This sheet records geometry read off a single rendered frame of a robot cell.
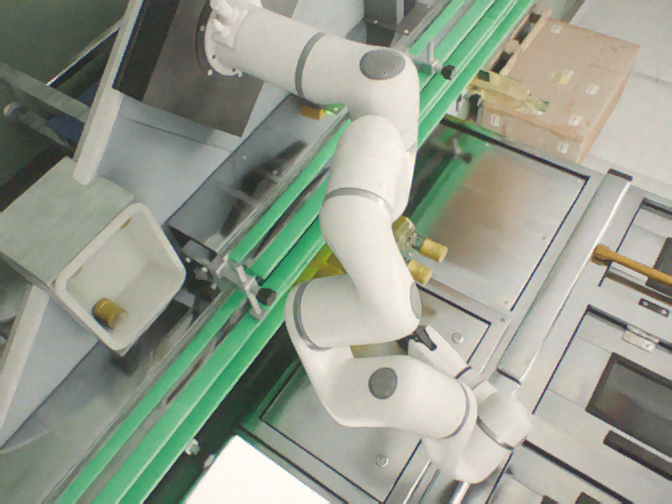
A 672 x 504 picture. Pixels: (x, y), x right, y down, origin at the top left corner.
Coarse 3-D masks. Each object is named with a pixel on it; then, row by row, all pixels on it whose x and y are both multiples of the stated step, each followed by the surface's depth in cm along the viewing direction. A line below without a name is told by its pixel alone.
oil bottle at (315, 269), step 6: (312, 264) 113; (318, 264) 113; (306, 270) 112; (312, 270) 112; (318, 270) 112; (324, 270) 112; (330, 270) 112; (300, 276) 112; (306, 276) 111; (312, 276) 111; (318, 276) 111; (324, 276) 111; (294, 282) 113
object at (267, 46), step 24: (216, 0) 80; (240, 0) 86; (216, 24) 81; (240, 24) 83; (264, 24) 82; (288, 24) 82; (216, 48) 87; (240, 48) 84; (264, 48) 82; (288, 48) 80; (264, 72) 84; (288, 72) 81
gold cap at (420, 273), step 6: (408, 264) 112; (414, 264) 112; (420, 264) 112; (414, 270) 111; (420, 270) 111; (426, 270) 111; (414, 276) 111; (420, 276) 111; (426, 276) 110; (420, 282) 111; (426, 282) 112
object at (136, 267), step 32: (128, 224) 94; (96, 256) 92; (128, 256) 98; (160, 256) 99; (64, 288) 80; (96, 288) 95; (128, 288) 101; (160, 288) 101; (96, 320) 98; (128, 320) 98
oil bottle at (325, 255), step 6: (324, 246) 115; (318, 252) 114; (324, 252) 114; (330, 252) 114; (318, 258) 114; (324, 258) 113; (330, 258) 113; (336, 258) 113; (324, 264) 113; (330, 264) 113; (336, 264) 112; (336, 270) 112; (342, 270) 112
